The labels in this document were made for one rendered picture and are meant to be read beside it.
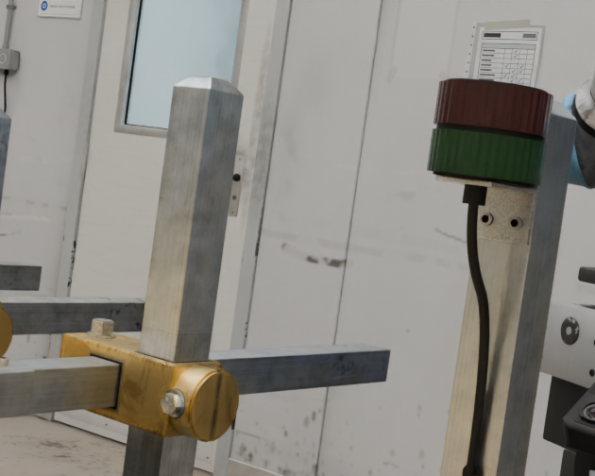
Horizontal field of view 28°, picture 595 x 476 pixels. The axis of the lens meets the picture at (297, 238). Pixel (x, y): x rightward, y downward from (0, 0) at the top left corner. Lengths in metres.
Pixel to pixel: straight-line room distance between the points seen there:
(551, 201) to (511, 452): 0.14
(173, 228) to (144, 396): 0.12
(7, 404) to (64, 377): 0.05
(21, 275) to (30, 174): 3.58
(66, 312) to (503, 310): 0.56
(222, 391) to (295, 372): 0.18
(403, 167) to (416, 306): 0.45
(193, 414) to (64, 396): 0.09
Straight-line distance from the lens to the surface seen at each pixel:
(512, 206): 0.65
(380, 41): 3.95
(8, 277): 1.40
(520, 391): 0.67
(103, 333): 0.87
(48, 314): 1.11
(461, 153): 0.60
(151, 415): 0.81
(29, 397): 0.78
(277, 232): 4.11
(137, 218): 4.54
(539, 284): 0.67
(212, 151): 0.80
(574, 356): 1.47
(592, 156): 1.53
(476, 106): 0.60
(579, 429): 0.91
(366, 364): 1.06
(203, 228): 0.80
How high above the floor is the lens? 1.11
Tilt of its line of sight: 3 degrees down
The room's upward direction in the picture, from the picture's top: 8 degrees clockwise
